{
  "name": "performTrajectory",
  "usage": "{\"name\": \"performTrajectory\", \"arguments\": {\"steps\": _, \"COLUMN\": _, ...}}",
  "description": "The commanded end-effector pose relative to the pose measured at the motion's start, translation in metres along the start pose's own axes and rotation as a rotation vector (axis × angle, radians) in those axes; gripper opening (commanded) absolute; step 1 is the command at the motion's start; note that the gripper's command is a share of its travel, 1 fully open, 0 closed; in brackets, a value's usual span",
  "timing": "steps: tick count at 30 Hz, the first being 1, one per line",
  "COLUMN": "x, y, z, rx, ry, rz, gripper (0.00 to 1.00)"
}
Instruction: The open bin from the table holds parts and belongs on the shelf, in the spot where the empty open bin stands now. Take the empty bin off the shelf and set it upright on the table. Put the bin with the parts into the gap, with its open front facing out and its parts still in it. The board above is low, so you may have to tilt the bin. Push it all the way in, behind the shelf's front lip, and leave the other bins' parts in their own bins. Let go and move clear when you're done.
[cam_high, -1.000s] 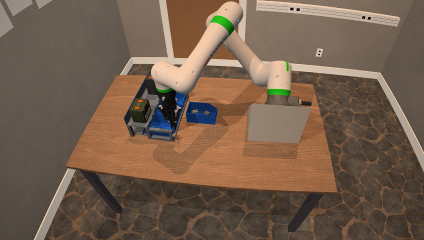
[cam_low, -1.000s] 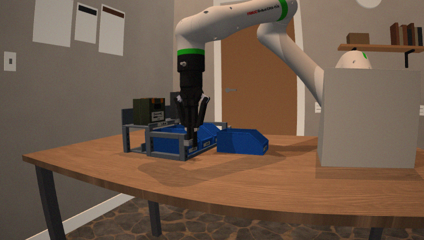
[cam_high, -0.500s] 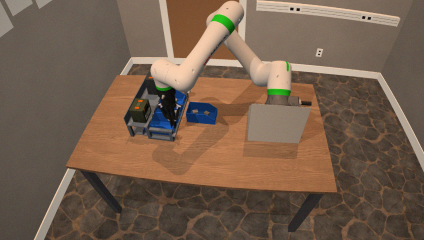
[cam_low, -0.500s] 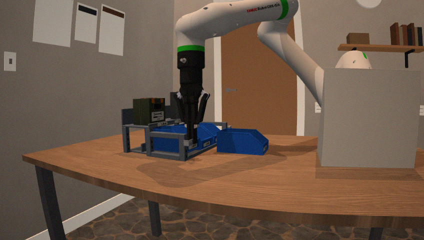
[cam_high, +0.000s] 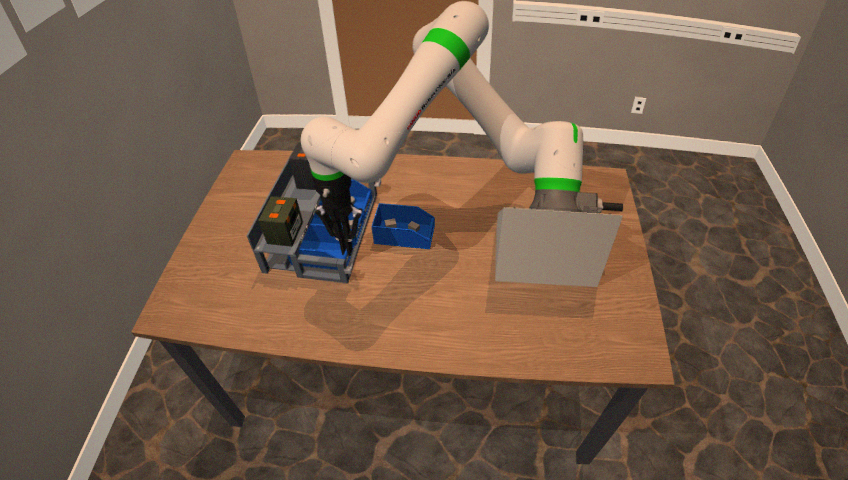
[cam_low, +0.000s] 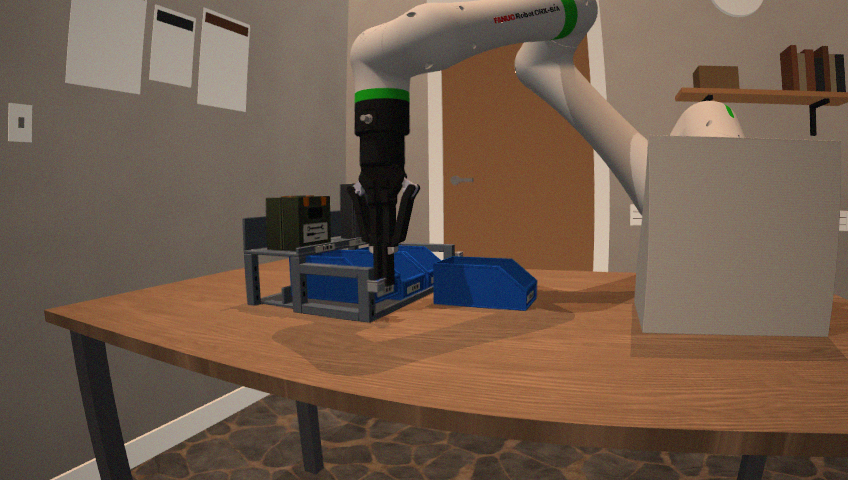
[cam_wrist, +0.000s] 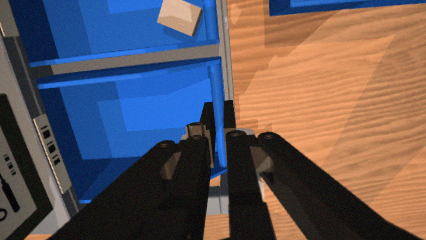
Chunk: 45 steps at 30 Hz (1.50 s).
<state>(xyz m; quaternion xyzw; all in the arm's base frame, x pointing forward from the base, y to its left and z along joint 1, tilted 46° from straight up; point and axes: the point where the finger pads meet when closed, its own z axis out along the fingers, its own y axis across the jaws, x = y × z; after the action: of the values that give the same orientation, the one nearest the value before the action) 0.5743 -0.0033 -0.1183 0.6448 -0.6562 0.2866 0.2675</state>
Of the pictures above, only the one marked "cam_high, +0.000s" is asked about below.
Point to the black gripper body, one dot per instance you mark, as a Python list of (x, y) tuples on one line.
[(338, 202)]

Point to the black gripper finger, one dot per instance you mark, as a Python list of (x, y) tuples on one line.
[(350, 234), (334, 224)]

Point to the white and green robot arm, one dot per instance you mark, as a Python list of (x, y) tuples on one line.
[(333, 148)]

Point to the blue bin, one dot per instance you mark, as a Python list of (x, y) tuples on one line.
[(316, 220), (359, 191), (402, 236), (318, 242)]

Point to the grey metal shelf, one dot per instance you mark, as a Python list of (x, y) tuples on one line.
[(308, 201)]

